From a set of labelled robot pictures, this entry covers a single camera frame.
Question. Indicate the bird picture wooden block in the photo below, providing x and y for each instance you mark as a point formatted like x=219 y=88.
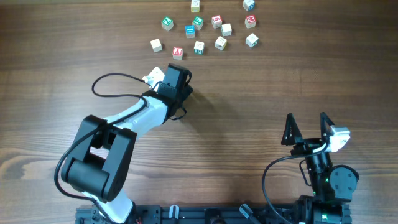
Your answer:
x=252 y=40

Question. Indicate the blue letter H block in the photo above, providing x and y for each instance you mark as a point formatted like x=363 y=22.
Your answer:
x=190 y=31

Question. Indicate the green letter Z block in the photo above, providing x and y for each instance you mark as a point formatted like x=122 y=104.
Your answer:
x=167 y=23

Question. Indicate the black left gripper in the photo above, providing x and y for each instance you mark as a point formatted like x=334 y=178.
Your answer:
x=187 y=92

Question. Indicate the green J side block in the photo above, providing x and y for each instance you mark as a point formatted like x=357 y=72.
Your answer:
x=199 y=47

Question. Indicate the plain pale wooden block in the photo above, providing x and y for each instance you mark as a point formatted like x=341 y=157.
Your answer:
x=156 y=45

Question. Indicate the green letter R block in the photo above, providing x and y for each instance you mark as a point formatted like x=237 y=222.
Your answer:
x=198 y=23

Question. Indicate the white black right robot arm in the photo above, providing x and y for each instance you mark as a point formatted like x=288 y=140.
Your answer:
x=333 y=186

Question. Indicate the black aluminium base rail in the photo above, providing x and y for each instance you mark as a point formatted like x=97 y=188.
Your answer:
x=285 y=213

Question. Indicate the red letter Y block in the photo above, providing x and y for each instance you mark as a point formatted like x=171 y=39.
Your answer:
x=177 y=53

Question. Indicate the red number 9 block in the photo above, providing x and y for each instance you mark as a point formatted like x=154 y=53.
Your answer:
x=216 y=21

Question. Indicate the plain Z wooden block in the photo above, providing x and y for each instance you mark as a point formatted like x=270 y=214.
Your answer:
x=226 y=30

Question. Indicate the yellow wooden block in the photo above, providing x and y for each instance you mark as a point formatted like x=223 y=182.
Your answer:
x=195 y=6

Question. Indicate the blue side wooden block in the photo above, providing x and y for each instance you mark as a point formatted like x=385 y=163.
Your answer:
x=248 y=5

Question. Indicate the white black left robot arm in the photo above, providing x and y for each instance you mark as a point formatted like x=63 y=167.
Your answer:
x=95 y=166

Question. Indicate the red letter M block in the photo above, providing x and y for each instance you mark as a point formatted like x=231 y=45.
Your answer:
x=250 y=21

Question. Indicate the hammer picture wooden block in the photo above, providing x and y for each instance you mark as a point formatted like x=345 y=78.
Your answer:
x=220 y=43

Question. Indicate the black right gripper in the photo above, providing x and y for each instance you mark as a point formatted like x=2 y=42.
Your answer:
x=311 y=146

